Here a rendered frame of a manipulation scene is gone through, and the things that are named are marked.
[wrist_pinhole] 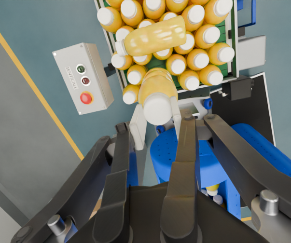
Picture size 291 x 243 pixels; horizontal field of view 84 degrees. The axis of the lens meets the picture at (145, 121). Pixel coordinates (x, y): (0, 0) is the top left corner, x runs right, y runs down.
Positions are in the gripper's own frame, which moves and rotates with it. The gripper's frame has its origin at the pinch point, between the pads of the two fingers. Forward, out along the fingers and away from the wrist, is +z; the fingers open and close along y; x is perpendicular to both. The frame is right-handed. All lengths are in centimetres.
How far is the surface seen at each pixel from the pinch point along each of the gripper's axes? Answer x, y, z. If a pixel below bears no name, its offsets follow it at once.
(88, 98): -0.4, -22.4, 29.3
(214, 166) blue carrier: -23.5, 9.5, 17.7
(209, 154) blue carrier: -23.2, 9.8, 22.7
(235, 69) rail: -5, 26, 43
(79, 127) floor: -48, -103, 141
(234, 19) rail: 10, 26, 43
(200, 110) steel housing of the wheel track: -19, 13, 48
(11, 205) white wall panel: -143, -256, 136
